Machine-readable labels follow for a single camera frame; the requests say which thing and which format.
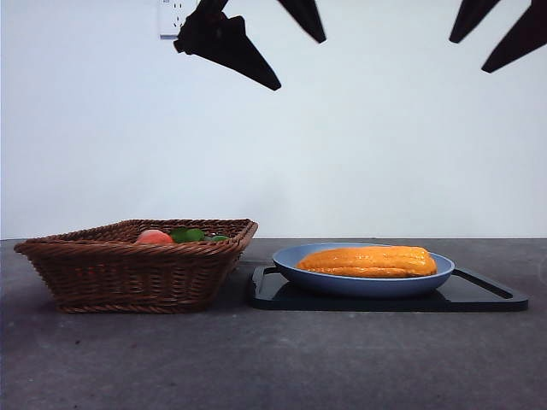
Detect orange corn cob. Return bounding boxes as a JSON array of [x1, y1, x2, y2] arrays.
[[296, 245, 438, 279]]

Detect blue plate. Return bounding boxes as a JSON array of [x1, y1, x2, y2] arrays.
[[272, 243, 456, 299]]

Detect brown wicker basket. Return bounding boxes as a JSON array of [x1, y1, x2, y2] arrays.
[[13, 218, 260, 315]]

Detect large green pepper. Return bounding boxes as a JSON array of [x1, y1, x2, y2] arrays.
[[170, 227, 206, 244]]

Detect red-orange peach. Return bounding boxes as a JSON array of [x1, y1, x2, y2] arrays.
[[135, 229, 175, 245]]

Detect black tray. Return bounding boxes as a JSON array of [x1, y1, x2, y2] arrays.
[[247, 265, 530, 312]]

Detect white wall socket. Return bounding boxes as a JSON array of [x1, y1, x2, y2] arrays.
[[160, 0, 190, 41]]

